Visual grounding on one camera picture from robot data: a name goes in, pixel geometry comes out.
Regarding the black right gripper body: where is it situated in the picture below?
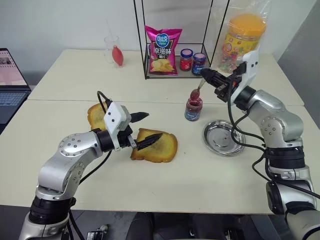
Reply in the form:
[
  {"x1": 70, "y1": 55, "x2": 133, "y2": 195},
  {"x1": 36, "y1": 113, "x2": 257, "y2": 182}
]
[{"x1": 214, "y1": 62, "x2": 247, "y2": 103}]

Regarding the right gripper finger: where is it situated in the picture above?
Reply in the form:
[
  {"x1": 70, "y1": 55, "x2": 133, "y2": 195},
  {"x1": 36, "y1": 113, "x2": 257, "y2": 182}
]
[
  {"x1": 200, "y1": 68, "x2": 230, "y2": 82},
  {"x1": 204, "y1": 76, "x2": 228, "y2": 89}
]

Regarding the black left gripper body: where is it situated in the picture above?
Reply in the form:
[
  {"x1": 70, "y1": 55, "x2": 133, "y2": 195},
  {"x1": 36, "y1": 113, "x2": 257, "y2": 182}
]
[{"x1": 116, "y1": 125, "x2": 138, "y2": 151}]

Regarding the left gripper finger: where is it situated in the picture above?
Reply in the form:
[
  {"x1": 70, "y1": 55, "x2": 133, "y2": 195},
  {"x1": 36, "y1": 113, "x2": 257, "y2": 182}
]
[
  {"x1": 129, "y1": 111, "x2": 150, "y2": 123},
  {"x1": 134, "y1": 132, "x2": 164, "y2": 151}
]

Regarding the spoon with red jam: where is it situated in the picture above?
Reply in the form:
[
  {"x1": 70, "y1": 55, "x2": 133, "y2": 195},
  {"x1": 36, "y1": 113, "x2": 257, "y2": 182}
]
[{"x1": 189, "y1": 79, "x2": 207, "y2": 100}]

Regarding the toasted bread slice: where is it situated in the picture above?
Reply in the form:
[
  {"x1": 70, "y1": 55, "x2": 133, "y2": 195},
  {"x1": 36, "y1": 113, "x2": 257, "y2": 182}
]
[
  {"x1": 86, "y1": 101, "x2": 111, "y2": 132},
  {"x1": 129, "y1": 127, "x2": 179, "y2": 163}
]

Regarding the blue label jam jar closed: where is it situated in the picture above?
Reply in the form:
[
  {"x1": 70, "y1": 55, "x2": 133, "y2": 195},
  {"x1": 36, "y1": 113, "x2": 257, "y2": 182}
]
[{"x1": 191, "y1": 52, "x2": 207, "y2": 77}]

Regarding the red jam jar closed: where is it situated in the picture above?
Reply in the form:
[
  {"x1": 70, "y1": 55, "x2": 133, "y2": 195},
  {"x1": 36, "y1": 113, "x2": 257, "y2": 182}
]
[{"x1": 180, "y1": 48, "x2": 194, "y2": 72}]

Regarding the open glass jam jar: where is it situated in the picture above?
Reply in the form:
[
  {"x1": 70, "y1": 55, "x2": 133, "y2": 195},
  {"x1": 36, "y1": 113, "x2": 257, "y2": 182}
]
[{"x1": 184, "y1": 96, "x2": 203, "y2": 123}]

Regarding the candy jar with yellow lid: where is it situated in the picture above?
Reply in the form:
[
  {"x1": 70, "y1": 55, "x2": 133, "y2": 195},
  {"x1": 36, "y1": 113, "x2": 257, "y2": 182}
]
[{"x1": 216, "y1": 13, "x2": 267, "y2": 75}]

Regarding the round steel plate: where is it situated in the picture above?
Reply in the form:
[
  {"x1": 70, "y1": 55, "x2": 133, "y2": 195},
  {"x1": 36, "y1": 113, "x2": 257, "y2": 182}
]
[{"x1": 202, "y1": 119, "x2": 246, "y2": 156}]

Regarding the pink potato chip bag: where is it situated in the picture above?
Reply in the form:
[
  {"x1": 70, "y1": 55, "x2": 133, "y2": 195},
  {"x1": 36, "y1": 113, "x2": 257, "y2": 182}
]
[{"x1": 144, "y1": 24, "x2": 183, "y2": 76}]

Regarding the red rubber bulb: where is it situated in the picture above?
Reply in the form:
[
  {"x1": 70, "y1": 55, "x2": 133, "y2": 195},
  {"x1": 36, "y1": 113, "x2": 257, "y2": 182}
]
[{"x1": 111, "y1": 44, "x2": 126, "y2": 68}]

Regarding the clear glass cup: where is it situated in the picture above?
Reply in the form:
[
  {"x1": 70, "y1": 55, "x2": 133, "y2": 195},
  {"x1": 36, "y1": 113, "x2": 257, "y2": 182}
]
[{"x1": 103, "y1": 35, "x2": 121, "y2": 66}]

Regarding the clear plastic bag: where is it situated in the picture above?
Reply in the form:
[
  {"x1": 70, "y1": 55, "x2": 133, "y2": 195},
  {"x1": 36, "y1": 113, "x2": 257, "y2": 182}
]
[{"x1": 209, "y1": 0, "x2": 273, "y2": 76}]

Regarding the small black metal device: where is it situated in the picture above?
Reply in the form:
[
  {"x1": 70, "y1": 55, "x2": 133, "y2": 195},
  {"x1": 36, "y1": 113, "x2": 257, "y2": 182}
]
[{"x1": 86, "y1": 224, "x2": 110, "y2": 240}]

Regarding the black laptop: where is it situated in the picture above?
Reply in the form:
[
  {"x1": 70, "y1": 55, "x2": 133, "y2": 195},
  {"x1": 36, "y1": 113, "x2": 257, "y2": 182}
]
[{"x1": 0, "y1": 48, "x2": 32, "y2": 126}]

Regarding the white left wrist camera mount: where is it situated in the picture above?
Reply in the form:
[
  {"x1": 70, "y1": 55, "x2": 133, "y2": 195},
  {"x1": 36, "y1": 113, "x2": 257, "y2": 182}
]
[{"x1": 103, "y1": 101, "x2": 132, "y2": 152}]

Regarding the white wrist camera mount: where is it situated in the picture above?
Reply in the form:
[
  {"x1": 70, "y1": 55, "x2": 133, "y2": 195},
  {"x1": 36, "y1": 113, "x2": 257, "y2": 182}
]
[
  {"x1": 234, "y1": 48, "x2": 261, "y2": 93},
  {"x1": 103, "y1": 101, "x2": 132, "y2": 152}
]

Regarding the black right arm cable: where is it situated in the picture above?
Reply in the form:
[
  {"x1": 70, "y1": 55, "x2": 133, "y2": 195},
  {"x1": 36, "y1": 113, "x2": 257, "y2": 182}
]
[{"x1": 226, "y1": 74, "x2": 320, "y2": 201}]

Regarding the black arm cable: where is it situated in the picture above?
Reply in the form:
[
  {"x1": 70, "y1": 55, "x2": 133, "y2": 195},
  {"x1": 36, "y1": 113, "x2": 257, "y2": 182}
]
[
  {"x1": 226, "y1": 74, "x2": 320, "y2": 201},
  {"x1": 66, "y1": 90, "x2": 112, "y2": 240}
]

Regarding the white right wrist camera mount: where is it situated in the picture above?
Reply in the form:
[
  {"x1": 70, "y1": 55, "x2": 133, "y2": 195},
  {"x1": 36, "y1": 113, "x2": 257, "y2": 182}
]
[{"x1": 234, "y1": 48, "x2": 261, "y2": 93}]

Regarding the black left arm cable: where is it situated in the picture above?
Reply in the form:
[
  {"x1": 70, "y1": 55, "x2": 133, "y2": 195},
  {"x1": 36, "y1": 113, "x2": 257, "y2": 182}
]
[{"x1": 66, "y1": 90, "x2": 112, "y2": 240}]

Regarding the black wire frame rack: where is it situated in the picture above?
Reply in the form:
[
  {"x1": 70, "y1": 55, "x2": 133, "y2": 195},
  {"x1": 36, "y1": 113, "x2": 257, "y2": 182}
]
[{"x1": 133, "y1": 0, "x2": 231, "y2": 80}]

